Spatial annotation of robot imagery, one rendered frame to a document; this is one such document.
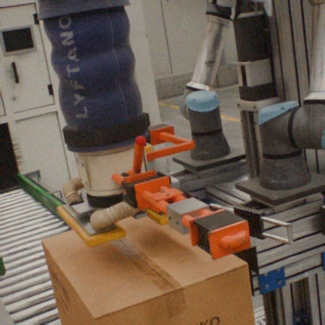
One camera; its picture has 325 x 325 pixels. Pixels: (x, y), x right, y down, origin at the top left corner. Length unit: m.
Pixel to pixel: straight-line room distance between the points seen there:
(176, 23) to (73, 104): 10.25
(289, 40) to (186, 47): 9.93
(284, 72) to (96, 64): 0.67
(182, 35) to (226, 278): 10.41
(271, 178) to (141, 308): 0.55
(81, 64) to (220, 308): 0.68
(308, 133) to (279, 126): 0.09
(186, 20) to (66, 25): 10.35
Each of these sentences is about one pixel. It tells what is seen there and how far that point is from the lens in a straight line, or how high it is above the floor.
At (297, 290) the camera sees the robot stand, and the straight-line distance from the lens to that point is 2.05.
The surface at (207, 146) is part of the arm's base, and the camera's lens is 2.00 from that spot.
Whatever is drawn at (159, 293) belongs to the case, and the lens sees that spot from 1.31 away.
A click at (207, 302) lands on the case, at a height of 0.88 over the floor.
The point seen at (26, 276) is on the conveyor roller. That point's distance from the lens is 2.62.
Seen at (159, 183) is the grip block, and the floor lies 1.20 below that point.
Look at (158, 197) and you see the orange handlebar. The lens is 1.16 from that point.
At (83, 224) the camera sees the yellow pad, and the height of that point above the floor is 1.08.
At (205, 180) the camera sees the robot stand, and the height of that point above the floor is 0.97.
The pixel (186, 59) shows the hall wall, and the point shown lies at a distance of 11.66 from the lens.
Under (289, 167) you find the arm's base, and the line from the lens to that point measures 1.58.
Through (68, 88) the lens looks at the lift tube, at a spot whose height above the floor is 1.42.
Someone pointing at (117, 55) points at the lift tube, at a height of 1.48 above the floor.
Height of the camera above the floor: 1.55
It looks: 14 degrees down
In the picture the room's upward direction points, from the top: 9 degrees counter-clockwise
